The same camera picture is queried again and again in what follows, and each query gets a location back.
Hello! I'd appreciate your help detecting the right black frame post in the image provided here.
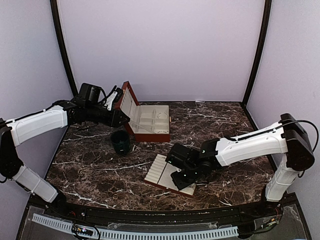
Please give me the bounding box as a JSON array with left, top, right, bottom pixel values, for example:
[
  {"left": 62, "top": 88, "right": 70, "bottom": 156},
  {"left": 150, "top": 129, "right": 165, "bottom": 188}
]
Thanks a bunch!
[{"left": 241, "top": 0, "right": 272, "bottom": 108}]

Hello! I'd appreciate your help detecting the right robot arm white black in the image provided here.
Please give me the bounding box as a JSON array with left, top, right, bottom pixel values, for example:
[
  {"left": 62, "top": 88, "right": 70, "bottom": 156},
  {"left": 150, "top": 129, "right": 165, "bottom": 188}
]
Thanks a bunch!
[{"left": 165, "top": 113, "right": 315, "bottom": 217}]

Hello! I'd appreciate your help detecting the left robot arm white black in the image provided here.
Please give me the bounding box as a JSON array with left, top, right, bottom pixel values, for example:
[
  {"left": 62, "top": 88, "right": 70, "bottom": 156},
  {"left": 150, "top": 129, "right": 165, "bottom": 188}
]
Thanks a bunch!
[{"left": 0, "top": 83, "right": 130, "bottom": 218}]

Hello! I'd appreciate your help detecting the black front table rail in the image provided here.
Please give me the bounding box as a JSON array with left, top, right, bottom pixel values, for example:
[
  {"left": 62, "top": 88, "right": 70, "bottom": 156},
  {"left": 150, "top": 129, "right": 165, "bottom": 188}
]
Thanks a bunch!
[{"left": 27, "top": 192, "right": 297, "bottom": 226}]

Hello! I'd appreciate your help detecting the black frame post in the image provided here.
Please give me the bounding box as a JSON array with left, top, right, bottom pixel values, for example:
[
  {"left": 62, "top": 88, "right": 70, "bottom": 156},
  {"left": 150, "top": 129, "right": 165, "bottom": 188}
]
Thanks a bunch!
[
  {"left": 241, "top": 0, "right": 272, "bottom": 108},
  {"left": 49, "top": 0, "right": 79, "bottom": 97}
]

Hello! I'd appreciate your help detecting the white slotted cable duct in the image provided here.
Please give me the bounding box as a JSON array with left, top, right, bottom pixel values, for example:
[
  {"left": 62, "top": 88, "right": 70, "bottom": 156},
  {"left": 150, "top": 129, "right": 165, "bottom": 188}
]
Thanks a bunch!
[{"left": 31, "top": 213, "right": 239, "bottom": 240}]

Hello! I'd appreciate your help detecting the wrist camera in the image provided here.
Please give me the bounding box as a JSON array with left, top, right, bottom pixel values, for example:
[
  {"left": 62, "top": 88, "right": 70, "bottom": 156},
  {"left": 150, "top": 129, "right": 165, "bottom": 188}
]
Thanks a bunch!
[
  {"left": 103, "top": 85, "right": 124, "bottom": 111},
  {"left": 165, "top": 143, "right": 191, "bottom": 169}
]

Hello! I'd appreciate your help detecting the left black frame post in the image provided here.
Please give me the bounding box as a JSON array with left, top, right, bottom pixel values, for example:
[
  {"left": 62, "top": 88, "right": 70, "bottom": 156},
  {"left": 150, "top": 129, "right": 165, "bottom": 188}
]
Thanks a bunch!
[{"left": 49, "top": 0, "right": 79, "bottom": 97}]

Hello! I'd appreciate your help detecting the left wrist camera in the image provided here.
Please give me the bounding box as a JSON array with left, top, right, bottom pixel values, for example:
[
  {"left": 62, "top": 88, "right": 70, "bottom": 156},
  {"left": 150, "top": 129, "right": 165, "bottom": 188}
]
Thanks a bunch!
[{"left": 103, "top": 85, "right": 124, "bottom": 111}]

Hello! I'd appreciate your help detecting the red wooden jewelry box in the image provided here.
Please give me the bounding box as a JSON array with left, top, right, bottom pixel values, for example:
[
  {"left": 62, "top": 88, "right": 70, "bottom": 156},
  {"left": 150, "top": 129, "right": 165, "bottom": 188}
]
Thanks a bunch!
[{"left": 115, "top": 81, "right": 171, "bottom": 143}]

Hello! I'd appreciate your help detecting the red jewelry tray cream insert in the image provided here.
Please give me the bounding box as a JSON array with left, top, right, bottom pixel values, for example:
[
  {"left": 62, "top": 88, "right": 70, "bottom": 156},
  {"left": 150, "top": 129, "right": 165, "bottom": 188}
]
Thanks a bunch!
[{"left": 144, "top": 154, "right": 196, "bottom": 198}]

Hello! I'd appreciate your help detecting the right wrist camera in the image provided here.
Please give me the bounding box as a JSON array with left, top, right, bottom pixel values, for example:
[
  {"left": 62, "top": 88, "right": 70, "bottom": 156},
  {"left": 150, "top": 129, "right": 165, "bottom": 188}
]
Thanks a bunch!
[{"left": 165, "top": 143, "right": 191, "bottom": 169}]

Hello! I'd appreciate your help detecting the dark green cup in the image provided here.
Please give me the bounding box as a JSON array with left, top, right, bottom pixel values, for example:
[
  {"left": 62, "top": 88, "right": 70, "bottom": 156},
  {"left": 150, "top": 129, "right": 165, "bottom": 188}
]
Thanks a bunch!
[{"left": 110, "top": 130, "right": 131, "bottom": 156}]

